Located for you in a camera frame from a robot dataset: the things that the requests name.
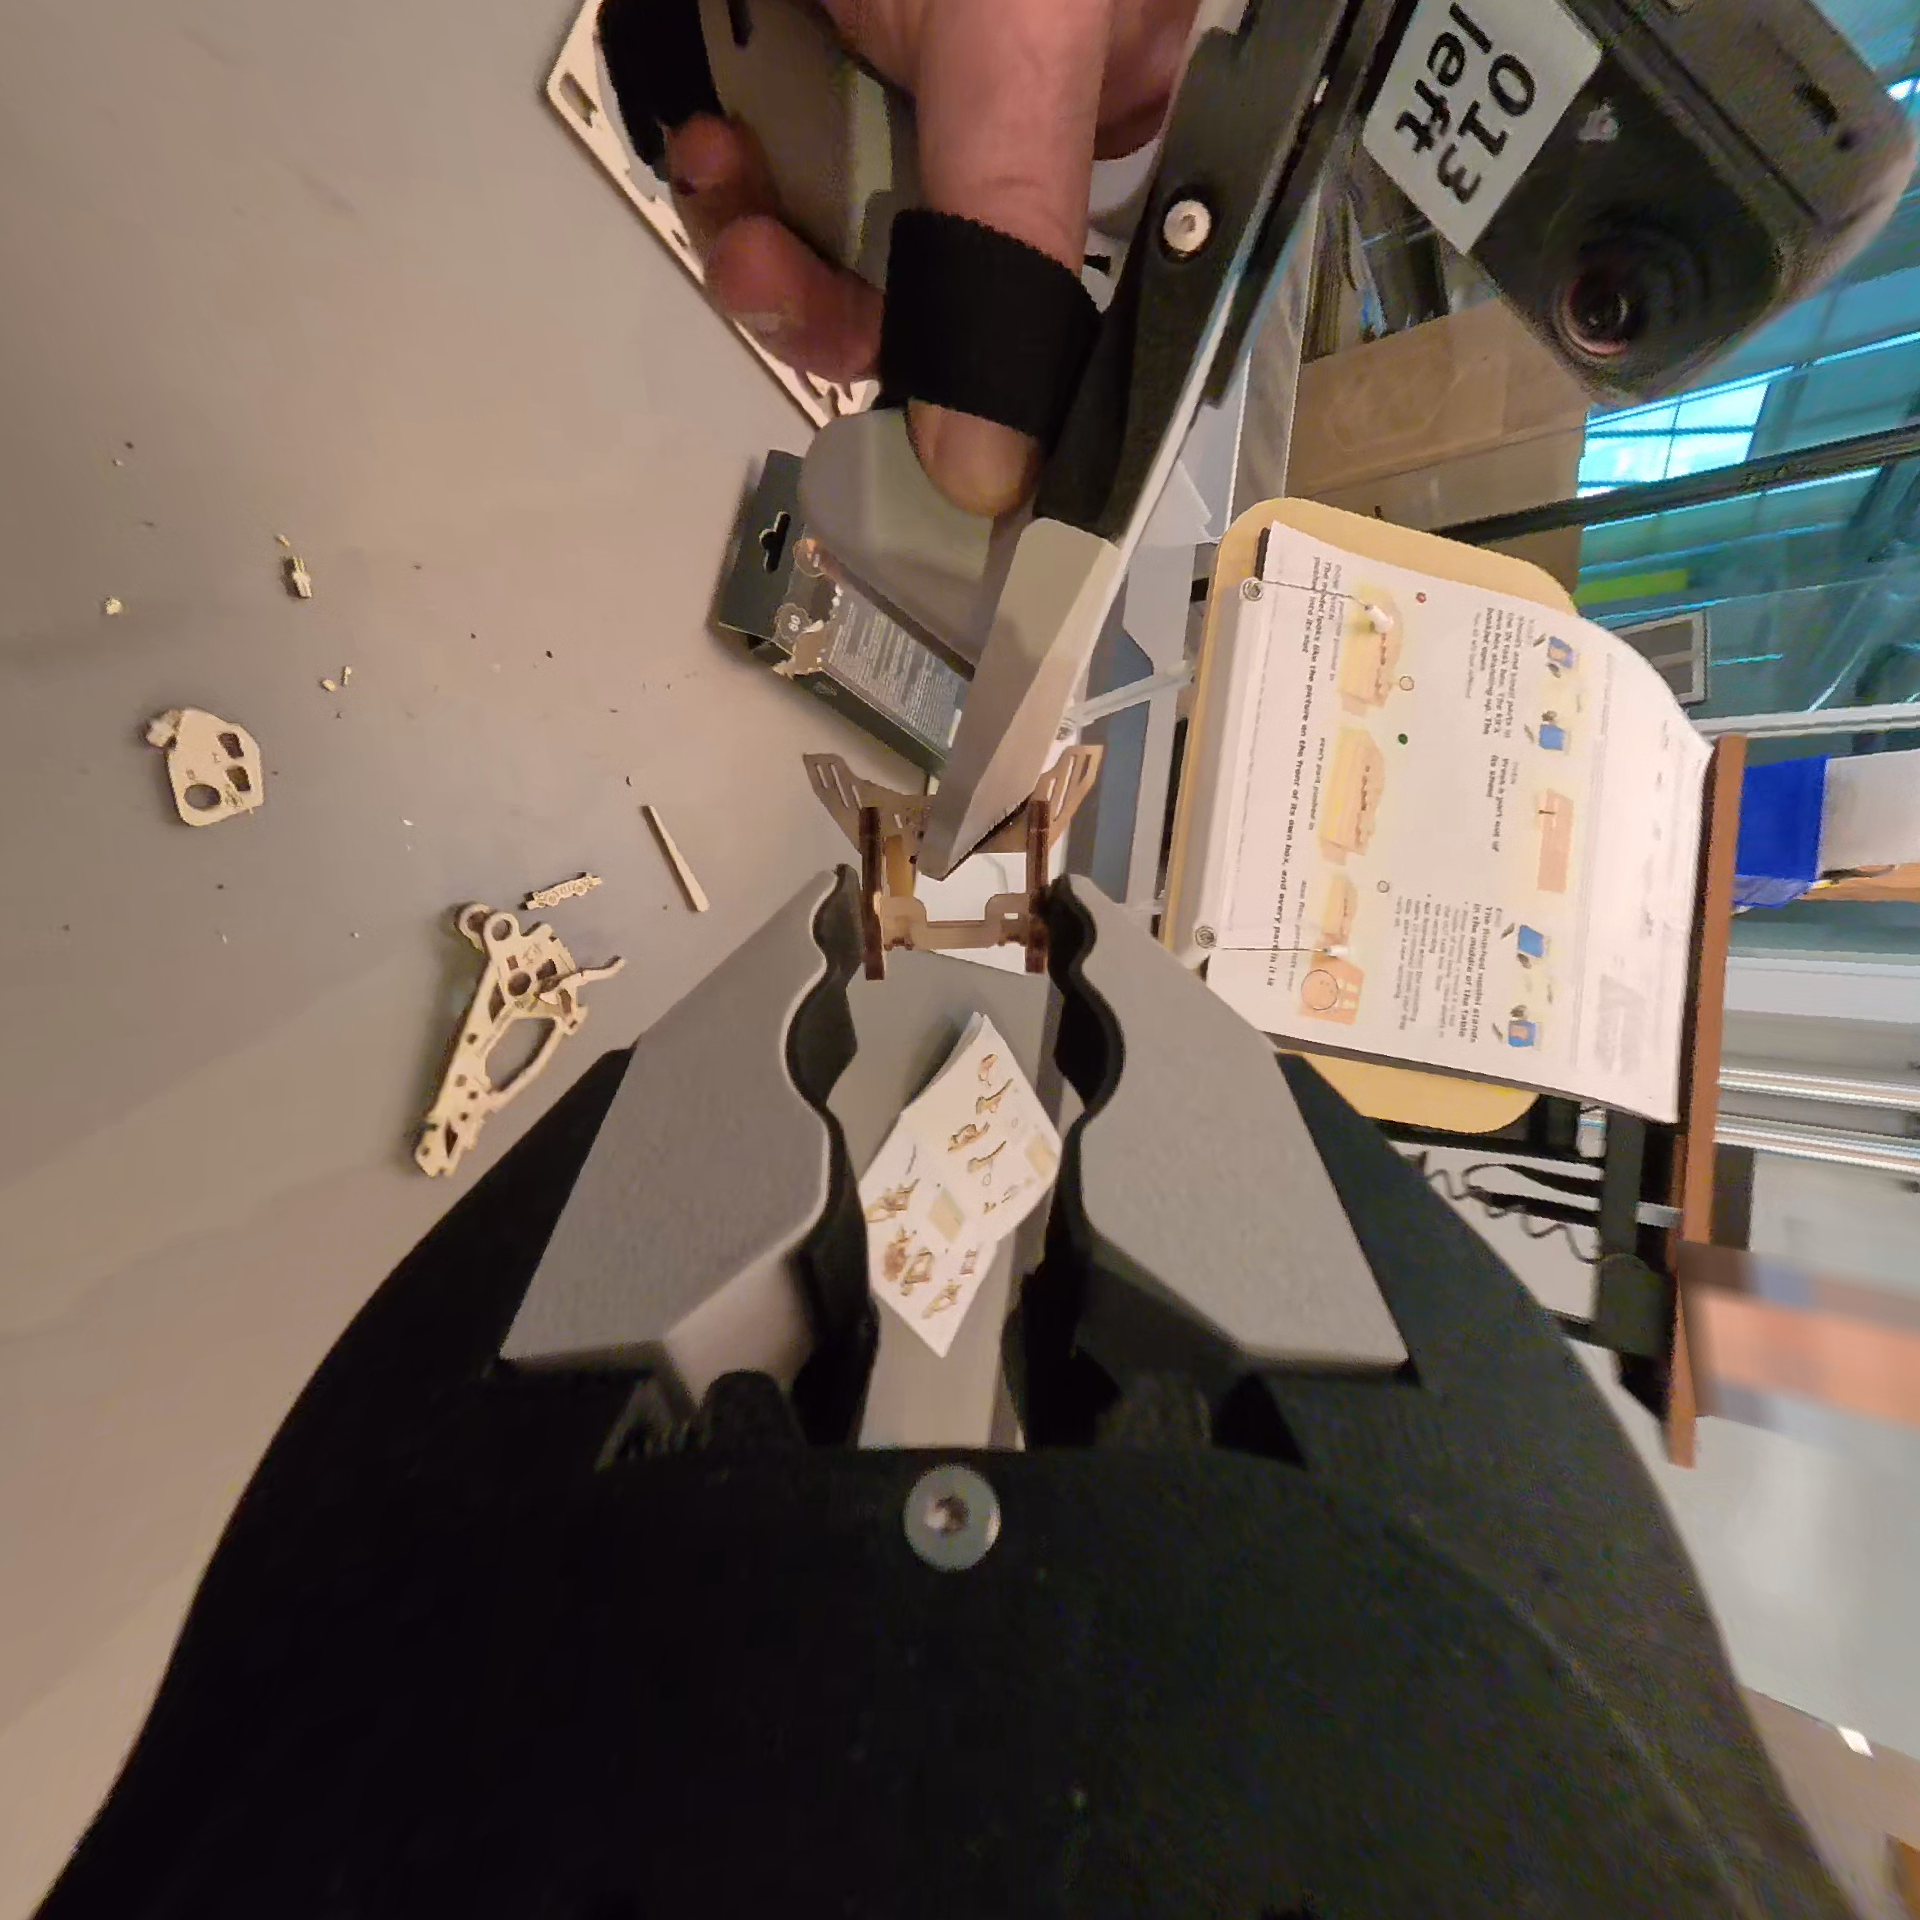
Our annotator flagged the emptied wooden parts sheet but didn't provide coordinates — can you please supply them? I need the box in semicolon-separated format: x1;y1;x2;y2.
543;0;887;438

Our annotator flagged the printed instruction sheet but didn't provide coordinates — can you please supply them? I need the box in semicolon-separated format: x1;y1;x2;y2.
1206;520;1714;1126

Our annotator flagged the wooden book stand white base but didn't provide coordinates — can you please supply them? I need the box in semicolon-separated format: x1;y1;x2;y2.
1072;497;1583;1137

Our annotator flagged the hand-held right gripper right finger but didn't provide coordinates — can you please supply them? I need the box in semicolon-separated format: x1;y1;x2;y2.
1023;874;1423;1449

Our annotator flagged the wooden offcut with holes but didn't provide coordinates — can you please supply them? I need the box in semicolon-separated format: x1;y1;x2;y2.
144;710;268;827

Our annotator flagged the person's left hand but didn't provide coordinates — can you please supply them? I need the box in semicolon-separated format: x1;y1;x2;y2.
662;0;1251;520

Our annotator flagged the assembly booklet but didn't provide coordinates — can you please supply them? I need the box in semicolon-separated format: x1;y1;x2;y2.
854;1012;1066;1361

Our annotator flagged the cardboard box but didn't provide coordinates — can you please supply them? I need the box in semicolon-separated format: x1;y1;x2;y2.
1293;306;1592;530

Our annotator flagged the wooden model assembly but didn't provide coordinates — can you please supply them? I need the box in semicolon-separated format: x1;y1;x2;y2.
802;743;1107;987

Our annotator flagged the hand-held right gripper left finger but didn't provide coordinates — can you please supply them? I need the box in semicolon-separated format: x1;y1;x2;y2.
498;867;887;1449

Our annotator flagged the wooden lattice model part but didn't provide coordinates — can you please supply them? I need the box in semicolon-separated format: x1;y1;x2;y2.
412;902;624;1180

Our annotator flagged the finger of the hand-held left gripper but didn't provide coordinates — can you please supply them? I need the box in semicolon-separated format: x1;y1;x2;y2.
912;516;1126;886

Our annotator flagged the black packaging box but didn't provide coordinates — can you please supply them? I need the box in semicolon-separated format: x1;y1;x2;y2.
710;450;970;776

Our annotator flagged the blue storage bin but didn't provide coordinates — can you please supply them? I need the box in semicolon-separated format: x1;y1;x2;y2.
1740;758;1834;911

